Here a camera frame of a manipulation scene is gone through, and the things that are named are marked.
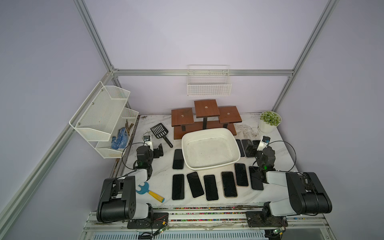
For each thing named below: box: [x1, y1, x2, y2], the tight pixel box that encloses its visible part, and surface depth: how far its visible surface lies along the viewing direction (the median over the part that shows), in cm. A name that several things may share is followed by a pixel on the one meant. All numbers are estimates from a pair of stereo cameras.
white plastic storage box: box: [181, 128, 241, 170], surface depth 102 cm
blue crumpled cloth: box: [111, 127, 128, 150], surface depth 89 cm
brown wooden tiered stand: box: [171, 99, 243, 140], surface depth 100 cm
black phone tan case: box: [221, 171, 238, 197], surface depth 86 cm
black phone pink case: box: [234, 163, 249, 187], surface depth 89 cm
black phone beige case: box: [203, 174, 219, 201], surface depth 86 cm
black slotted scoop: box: [150, 123, 173, 148], surface depth 113 cm
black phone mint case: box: [172, 174, 185, 200], surface depth 87 cm
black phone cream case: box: [186, 171, 205, 198], surface depth 88 cm
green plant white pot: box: [258, 110, 282, 134], surface depth 101 cm
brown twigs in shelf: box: [125, 119, 134, 136], surface depth 98 cm
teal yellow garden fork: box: [135, 182, 165, 203], surface depth 84 cm
